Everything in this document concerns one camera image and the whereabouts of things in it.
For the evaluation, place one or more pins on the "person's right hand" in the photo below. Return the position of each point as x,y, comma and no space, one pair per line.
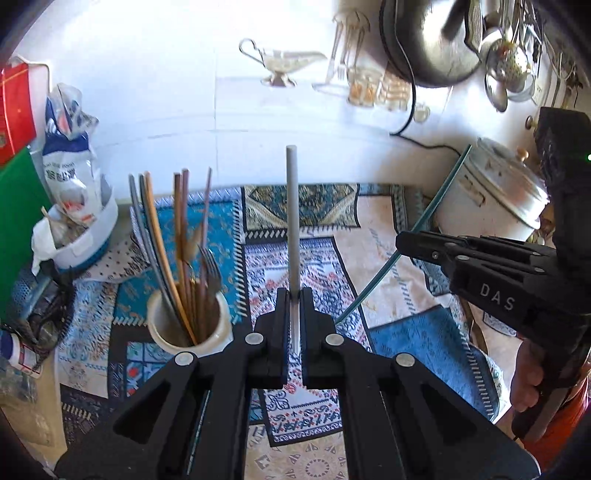
528,374

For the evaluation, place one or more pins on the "black wok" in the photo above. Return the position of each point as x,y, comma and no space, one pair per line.
429,46

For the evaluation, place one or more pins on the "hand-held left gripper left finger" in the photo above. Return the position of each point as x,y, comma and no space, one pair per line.
279,332

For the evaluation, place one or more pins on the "metal gravy boat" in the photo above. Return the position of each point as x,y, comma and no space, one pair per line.
286,62

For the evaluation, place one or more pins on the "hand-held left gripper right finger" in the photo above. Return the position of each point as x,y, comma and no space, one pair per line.
308,337

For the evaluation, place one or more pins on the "white rice cooker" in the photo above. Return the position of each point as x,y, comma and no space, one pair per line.
494,194

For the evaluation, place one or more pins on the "dark mesh bag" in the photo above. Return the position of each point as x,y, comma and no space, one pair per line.
44,309

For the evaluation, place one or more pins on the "white dotted cloth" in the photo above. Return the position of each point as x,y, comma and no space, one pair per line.
115,258

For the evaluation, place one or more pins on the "light grey chopstick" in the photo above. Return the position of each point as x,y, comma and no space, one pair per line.
292,221

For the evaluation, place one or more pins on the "red box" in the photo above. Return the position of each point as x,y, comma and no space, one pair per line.
16,110

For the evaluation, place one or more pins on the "glass jars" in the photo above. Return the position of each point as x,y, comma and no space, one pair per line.
369,90

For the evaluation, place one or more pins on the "small bottle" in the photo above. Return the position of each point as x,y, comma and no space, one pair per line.
16,350

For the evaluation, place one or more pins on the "patterned patchwork tablecloth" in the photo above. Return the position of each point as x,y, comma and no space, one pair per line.
323,221

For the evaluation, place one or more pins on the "white and blue plastic bag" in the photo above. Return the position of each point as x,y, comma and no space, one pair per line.
69,157

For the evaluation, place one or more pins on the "silver fork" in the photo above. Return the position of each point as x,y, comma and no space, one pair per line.
210,272

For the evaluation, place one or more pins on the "white bowl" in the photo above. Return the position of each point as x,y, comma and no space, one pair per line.
87,240

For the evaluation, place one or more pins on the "green cutting board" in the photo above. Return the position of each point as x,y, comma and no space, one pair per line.
18,221

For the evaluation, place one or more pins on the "brown chopstick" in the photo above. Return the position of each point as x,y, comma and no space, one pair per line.
179,221
206,207
187,207

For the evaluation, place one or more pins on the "metal colander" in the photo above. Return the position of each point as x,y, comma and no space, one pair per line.
510,64

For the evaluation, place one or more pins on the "clear cutlery rack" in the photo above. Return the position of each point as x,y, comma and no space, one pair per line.
344,50

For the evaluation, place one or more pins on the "yellow chopstick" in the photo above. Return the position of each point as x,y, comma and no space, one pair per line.
154,217

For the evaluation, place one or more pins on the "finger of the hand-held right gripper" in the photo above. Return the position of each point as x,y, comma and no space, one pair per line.
438,243
508,267

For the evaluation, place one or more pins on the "white ceramic utensil holder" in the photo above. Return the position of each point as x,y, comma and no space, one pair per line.
214,323

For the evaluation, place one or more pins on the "teal chopstick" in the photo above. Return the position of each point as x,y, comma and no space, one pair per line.
369,285

